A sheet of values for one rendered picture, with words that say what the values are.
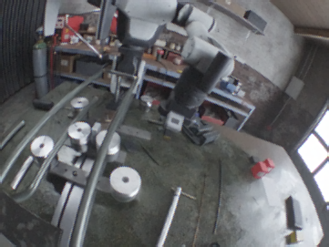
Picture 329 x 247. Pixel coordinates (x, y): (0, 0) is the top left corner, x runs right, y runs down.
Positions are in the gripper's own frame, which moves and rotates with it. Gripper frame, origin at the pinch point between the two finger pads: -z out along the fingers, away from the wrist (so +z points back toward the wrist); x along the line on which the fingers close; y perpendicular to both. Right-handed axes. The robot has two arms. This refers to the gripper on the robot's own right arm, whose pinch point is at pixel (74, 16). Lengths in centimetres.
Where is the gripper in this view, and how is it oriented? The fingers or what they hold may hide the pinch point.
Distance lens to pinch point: 22.7
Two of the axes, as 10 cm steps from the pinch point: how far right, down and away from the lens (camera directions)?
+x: 9.5, 2.8, 1.5
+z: 3.1, -7.4, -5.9
